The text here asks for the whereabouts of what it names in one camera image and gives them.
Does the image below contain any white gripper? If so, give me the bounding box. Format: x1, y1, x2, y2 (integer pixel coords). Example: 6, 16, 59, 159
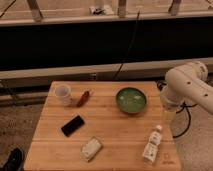
160, 87, 180, 125

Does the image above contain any green ceramic bowl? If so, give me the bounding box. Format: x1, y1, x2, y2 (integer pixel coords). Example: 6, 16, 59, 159
116, 87, 147, 114

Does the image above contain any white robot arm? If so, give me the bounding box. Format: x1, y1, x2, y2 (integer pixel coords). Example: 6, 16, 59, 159
160, 61, 213, 125

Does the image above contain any white labelled bottle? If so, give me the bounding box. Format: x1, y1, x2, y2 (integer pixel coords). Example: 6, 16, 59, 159
142, 125, 162, 164

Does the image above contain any small brown bottle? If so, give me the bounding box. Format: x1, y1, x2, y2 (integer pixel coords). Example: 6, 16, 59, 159
76, 91, 90, 107

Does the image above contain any white wrapped packet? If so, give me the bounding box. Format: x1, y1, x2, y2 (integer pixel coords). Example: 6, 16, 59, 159
81, 137, 103, 162

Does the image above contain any black rectangular box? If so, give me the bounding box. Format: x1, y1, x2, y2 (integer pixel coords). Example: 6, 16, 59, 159
61, 116, 84, 137

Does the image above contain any white plastic cup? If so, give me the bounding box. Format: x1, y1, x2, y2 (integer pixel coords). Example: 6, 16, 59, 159
54, 85, 71, 106

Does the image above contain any small device on ledge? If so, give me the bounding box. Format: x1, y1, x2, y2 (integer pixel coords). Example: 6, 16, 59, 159
89, 5, 114, 15

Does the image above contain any black shoe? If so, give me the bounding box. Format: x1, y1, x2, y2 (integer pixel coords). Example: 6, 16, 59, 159
1, 148, 24, 171

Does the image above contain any black cable on floor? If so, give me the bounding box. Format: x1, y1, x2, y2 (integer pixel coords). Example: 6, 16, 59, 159
156, 79, 201, 139

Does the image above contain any black hanging cable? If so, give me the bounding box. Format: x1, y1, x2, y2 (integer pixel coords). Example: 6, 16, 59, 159
112, 9, 141, 81

